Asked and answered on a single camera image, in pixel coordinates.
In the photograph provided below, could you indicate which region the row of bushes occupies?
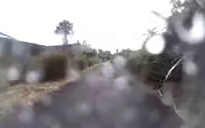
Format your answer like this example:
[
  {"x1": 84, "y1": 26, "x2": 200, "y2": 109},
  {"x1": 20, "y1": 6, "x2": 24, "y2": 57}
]
[{"x1": 68, "y1": 40, "x2": 113, "y2": 71}]

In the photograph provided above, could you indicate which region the grey asphalt path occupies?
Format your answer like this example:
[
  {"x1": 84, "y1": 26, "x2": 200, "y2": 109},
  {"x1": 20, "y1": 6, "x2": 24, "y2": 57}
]
[{"x1": 3, "y1": 60, "x2": 184, "y2": 128}]

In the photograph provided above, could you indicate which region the green hedge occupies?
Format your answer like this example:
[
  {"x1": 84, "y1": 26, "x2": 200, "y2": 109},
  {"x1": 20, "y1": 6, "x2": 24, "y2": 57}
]
[{"x1": 116, "y1": 48, "x2": 168, "y2": 84}]

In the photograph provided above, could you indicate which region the dark green bush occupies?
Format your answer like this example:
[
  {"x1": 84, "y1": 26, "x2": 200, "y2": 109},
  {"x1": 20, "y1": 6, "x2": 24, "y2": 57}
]
[{"x1": 40, "y1": 53, "x2": 70, "y2": 82}]

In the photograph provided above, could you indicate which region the tall tree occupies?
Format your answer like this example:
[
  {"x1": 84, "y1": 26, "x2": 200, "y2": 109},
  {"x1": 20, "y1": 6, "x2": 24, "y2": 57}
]
[{"x1": 54, "y1": 19, "x2": 75, "y2": 46}]

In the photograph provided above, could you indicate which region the dry grass verge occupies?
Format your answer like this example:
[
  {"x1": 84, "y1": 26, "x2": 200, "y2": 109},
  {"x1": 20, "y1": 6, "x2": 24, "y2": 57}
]
[{"x1": 0, "y1": 61, "x2": 108, "y2": 122}]

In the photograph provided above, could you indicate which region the dark leafy tree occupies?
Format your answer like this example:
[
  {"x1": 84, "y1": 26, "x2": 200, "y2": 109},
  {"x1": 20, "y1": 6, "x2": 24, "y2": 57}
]
[{"x1": 141, "y1": 0, "x2": 205, "y2": 128}]

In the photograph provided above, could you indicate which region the grey building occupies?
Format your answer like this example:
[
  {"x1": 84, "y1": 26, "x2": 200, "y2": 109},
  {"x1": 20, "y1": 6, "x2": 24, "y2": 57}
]
[{"x1": 0, "y1": 27, "x2": 74, "y2": 84}]

